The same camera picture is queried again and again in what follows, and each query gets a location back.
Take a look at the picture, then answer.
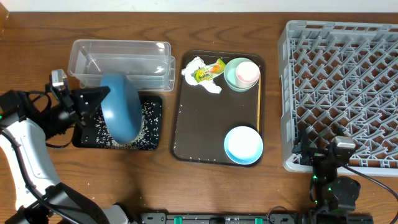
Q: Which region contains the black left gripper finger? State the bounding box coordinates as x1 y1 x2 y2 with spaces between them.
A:
79 106 101 128
71 86 110 105

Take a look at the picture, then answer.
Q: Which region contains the dark blue plate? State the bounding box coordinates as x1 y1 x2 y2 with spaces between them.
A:
101 73 143 144

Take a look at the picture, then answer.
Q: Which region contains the white rice pile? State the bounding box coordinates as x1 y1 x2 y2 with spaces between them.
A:
83 102 162 150

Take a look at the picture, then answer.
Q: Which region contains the light blue white bowl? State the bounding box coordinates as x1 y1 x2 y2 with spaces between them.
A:
224 126 264 166

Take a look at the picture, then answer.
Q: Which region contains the white tissue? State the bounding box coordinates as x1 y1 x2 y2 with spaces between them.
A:
181 57 222 94

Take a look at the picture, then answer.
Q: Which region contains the green orange snack wrapper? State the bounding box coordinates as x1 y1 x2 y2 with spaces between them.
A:
193 58 226 83

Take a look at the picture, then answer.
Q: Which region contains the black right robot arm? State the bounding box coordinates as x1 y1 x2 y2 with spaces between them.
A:
292 128 360 216

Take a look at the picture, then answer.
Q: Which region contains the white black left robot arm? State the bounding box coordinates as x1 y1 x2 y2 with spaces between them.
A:
1 70 139 224

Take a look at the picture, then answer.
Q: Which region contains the grey dishwasher rack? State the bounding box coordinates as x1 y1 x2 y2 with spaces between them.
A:
278 20 397 177

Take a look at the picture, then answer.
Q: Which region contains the black plastic tray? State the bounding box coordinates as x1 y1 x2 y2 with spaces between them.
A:
72 93 164 151

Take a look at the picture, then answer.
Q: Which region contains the clear plastic bin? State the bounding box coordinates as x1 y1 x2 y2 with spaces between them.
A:
68 39 176 91

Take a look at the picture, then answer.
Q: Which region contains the wooden chopstick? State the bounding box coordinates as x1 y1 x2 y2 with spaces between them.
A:
256 76 261 133

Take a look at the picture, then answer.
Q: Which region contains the brown serving tray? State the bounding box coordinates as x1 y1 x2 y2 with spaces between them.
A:
170 50 266 166

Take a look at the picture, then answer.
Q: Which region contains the pink cup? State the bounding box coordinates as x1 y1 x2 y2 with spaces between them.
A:
236 62 261 88

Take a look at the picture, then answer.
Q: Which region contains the mint green bowl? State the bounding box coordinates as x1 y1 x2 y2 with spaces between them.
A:
224 57 257 92

